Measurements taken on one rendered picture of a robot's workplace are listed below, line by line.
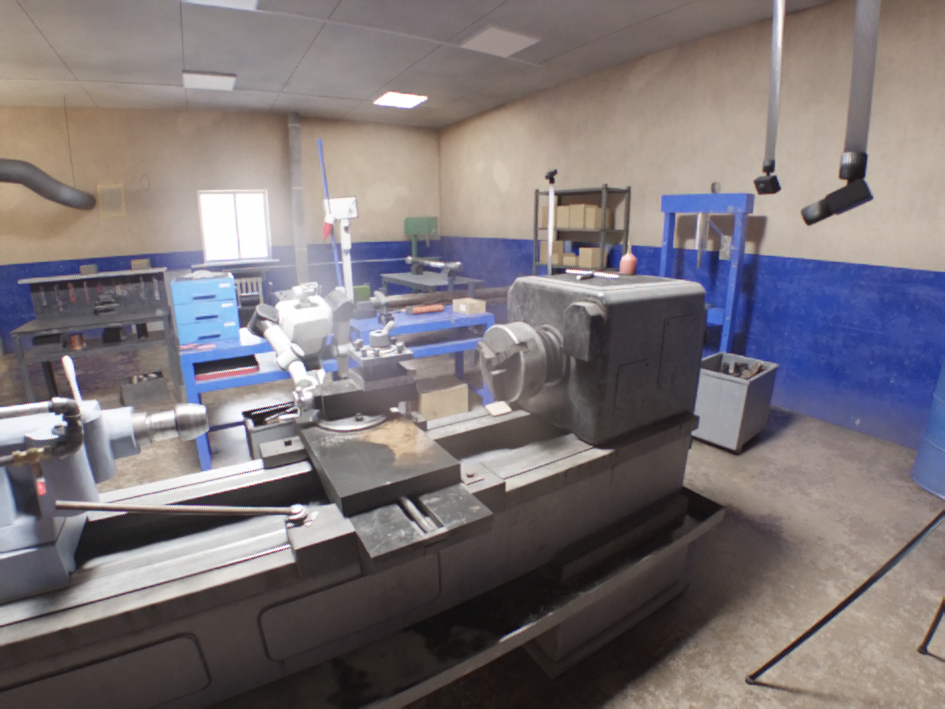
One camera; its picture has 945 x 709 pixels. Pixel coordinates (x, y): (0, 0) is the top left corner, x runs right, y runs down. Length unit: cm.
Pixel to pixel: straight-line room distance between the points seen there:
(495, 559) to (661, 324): 92
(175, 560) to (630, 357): 134
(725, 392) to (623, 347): 207
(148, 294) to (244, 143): 379
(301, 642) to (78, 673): 46
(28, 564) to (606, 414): 149
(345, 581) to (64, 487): 63
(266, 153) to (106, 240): 276
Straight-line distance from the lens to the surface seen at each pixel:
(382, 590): 128
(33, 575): 126
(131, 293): 533
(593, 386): 146
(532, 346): 140
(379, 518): 112
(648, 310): 154
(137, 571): 122
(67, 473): 114
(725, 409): 352
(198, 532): 148
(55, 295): 545
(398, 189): 893
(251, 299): 673
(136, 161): 831
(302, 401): 146
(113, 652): 124
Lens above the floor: 152
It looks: 16 degrees down
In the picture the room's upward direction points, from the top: straight up
